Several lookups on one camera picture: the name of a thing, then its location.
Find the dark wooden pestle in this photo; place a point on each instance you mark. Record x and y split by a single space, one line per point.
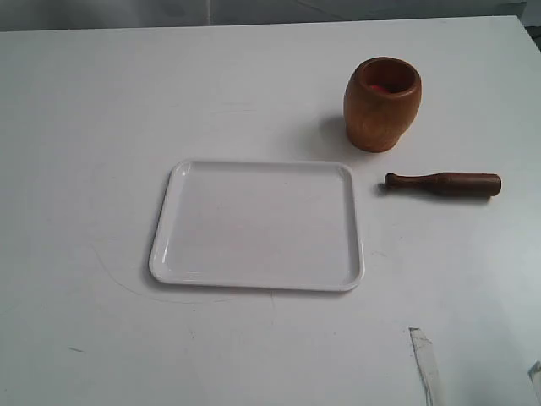
475 185

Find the white plastic tray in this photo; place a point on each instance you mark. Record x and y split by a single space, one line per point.
269 225

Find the clear tape strip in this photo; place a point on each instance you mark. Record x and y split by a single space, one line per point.
427 367

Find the brown wooden mortar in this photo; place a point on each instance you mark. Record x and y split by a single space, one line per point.
381 101

